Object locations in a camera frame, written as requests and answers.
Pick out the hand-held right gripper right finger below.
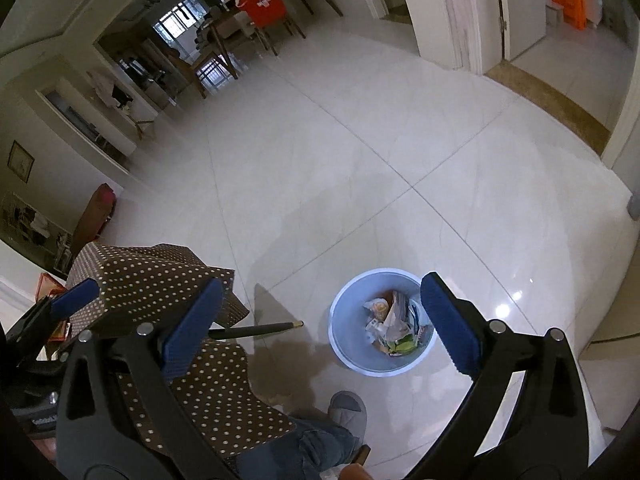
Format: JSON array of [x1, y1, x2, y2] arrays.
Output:
[[420, 272, 591, 480]]

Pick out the red box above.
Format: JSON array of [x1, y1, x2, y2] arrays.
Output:
[[37, 272, 71, 342]]

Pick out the brown paper envelope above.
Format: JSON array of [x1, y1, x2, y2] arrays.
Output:
[[385, 291, 416, 341]]

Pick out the green leaves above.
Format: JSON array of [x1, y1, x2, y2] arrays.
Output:
[[387, 337, 418, 357]]

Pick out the blue and white wrapper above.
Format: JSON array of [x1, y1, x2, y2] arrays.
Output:
[[407, 300, 432, 337]]

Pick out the brown polka dot tablecloth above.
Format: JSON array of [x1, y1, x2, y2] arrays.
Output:
[[66, 242, 298, 461]]

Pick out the grey slipper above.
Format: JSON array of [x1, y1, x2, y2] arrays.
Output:
[[327, 391, 368, 443]]

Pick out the black table leg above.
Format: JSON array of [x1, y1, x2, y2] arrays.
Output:
[[207, 320, 304, 342]]

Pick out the person's jeans leg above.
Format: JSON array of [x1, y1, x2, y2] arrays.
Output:
[[235, 412, 361, 480]]

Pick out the white door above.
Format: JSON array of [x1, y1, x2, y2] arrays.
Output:
[[492, 0, 546, 61]]

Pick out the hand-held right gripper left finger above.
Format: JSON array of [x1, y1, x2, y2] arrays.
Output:
[[56, 276, 236, 480]]

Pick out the red chair cover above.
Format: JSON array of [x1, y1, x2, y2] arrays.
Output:
[[239, 0, 287, 26]]

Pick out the small framed picture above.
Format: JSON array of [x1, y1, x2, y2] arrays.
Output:
[[7, 141, 35, 181]]

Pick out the wooden chair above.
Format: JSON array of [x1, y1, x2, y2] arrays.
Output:
[[170, 50, 238, 99], [235, 0, 307, 56]]

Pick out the blue plastic bin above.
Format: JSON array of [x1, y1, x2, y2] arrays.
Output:
[[327, 268, 438, 378]]

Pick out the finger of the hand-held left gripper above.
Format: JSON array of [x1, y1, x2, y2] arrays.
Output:
[[4, 278, 101, 348]]

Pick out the clear plastic bag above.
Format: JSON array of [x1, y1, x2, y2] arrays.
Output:
[[363, 298, 392, 346]]

